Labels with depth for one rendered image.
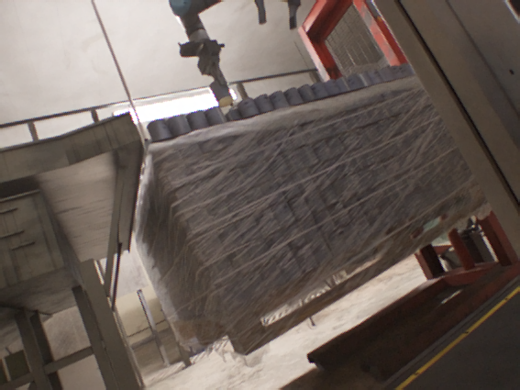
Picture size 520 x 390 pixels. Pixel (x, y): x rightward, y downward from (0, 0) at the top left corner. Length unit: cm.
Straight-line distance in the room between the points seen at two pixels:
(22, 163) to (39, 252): 24
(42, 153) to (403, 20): 91
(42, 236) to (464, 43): 97
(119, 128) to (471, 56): 86
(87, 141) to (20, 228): 29
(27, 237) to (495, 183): 99
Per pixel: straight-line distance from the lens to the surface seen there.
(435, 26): 50
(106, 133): 108
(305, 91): 146
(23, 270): 104
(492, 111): 48
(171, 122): 120
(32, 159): 110
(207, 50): 132
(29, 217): 106
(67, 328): 371
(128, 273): 402
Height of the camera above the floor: 61
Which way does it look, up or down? 10 degrees up
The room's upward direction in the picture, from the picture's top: 24 degrees counter-clockwise
